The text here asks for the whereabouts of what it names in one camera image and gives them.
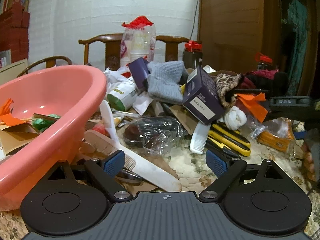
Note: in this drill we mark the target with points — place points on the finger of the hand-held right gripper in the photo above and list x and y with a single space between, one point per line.
290 101

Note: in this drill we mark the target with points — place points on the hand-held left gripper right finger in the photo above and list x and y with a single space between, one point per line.
216 163

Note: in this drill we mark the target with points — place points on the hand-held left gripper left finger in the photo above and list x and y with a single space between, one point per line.
113 163

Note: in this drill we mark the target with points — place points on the maroon padded glove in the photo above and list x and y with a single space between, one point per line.
265 77

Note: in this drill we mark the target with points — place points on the green object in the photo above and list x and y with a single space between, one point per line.
46 123

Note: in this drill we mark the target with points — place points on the pink plastic basin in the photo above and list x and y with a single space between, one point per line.
62 92

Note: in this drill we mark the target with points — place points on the brown cardboard scrap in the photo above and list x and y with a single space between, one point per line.
17 135

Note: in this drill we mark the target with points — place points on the person's right hand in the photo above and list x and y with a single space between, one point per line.
311 165

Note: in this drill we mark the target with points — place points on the yellow black utility knife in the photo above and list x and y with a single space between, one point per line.
232 135
240 151

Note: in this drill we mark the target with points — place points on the white plastic comb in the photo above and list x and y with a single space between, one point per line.
200 140

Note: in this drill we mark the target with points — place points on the floral quilted tablecloth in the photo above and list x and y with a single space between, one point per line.
185 162

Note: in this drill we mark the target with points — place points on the orange packet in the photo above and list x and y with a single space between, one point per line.
275 140

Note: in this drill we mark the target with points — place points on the small red object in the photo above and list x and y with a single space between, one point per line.
100 128

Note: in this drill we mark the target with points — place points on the dark bottle red lid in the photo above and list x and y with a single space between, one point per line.
191 57
263 65

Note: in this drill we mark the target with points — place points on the white rolled sock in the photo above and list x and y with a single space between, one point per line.
235 117

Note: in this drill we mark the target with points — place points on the clear bag of black items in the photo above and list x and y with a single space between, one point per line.
155 135

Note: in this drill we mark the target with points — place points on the brown cardboard piece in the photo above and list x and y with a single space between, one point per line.
182 122

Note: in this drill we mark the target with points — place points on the teal curtain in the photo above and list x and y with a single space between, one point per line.
298 42

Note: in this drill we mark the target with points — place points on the leopard print fabric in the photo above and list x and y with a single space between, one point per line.
226 85

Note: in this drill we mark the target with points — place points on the crumpled white paper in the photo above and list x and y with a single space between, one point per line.
142 102

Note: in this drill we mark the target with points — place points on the purple box white label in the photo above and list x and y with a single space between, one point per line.
200 97

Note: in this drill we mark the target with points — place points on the green white can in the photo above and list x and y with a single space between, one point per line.
122 95

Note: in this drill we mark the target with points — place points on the white plastic bag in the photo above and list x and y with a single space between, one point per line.
117 73

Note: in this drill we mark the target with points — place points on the grey knitted hat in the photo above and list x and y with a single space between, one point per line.
165 82

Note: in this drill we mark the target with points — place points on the dark purple carton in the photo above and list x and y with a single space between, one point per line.
137 70

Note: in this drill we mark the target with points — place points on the wooden door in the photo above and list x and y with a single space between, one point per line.
230 17

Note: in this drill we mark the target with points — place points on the bag of paper cups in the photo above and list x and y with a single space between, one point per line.
137 45

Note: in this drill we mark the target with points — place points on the wooden armchair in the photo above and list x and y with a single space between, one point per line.
50 59
110 38

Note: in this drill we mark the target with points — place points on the cream cabinet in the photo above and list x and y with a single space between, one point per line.
12 70

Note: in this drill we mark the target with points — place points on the stack of red boxes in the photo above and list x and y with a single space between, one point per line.
15 30

